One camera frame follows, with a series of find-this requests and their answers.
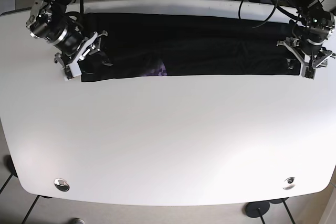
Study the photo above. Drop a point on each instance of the grey shoe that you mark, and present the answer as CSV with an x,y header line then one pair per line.
x,y
76,221

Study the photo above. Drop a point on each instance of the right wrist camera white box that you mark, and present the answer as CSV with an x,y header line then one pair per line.
x,y
71,71

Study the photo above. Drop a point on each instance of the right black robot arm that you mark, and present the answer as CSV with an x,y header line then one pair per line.
x,y
61,24

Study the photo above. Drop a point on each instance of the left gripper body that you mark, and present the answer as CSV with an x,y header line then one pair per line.
x,y
309,53

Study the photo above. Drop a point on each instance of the silver table grommet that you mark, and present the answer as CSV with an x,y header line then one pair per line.
x,y
289,183
61,185

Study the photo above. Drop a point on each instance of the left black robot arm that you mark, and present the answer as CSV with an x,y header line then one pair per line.
x,y
318,24

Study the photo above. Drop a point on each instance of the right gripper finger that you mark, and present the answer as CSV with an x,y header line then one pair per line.
x,y
100,56

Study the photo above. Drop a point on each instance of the black T-shirt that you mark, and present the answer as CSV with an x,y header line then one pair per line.
x,y
143,45

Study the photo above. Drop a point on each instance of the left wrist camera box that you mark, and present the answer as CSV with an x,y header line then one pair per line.
x,y
308,72

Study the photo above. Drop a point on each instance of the right silver table grommet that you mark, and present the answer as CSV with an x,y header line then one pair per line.
x,y
289,183

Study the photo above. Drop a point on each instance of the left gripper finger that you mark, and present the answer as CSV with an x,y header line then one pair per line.
x,y
290,63

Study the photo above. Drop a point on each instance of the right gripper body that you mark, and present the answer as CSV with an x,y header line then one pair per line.
x,y
88,47

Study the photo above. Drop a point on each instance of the black round stand base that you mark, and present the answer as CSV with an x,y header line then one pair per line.
x,y
257,209

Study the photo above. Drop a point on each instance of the left silver table grommet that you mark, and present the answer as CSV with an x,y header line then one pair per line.
x,y
61,185

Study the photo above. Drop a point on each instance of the black table leg left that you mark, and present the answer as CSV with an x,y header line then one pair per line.
x,y
11,168

